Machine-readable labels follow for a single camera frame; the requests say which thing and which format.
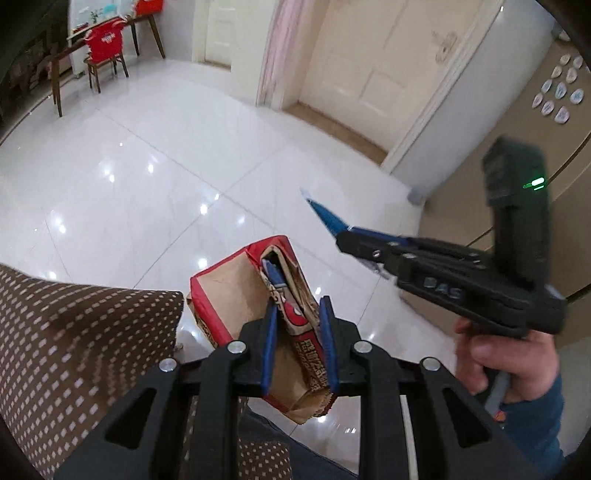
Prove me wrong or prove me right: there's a wooden chair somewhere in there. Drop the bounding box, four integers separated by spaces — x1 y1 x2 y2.
83 23 131 93

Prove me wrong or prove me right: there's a wooden dining table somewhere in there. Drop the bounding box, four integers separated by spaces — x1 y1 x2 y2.
48 11 167 118

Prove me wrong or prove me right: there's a person's right hand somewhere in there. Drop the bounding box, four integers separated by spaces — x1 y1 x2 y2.
455 318 563 409

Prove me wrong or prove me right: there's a pink door curtain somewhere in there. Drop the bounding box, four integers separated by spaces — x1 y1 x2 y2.
259 0 334 108

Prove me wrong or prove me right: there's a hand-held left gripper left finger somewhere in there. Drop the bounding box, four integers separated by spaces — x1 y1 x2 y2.
53 305 280 480

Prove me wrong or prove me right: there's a red chair cover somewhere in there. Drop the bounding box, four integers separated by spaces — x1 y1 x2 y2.
84 22 126 63

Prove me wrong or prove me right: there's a beige refrigerator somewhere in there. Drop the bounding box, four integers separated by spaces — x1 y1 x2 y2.
409 0 591 305

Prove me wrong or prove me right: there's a red brown paper bag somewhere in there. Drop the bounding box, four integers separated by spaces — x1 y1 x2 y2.
187 235 335 424

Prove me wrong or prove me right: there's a person's dark trouser leg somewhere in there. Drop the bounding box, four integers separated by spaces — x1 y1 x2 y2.
242 401 365 480

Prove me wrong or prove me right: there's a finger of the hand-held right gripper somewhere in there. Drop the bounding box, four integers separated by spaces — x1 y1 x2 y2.
300 187 419 267
358 251 403 283

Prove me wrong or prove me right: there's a group of fridge magnets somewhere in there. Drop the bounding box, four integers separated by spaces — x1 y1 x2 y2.
531 53 589 125

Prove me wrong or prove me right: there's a person's right forearm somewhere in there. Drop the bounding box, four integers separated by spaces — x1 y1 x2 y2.
501 374 571 467

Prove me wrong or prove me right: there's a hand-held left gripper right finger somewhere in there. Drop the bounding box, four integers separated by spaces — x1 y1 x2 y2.
318 295 555 480

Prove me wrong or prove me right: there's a brown polka dot tablecloth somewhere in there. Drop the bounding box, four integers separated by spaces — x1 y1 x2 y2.
0 263 296 480

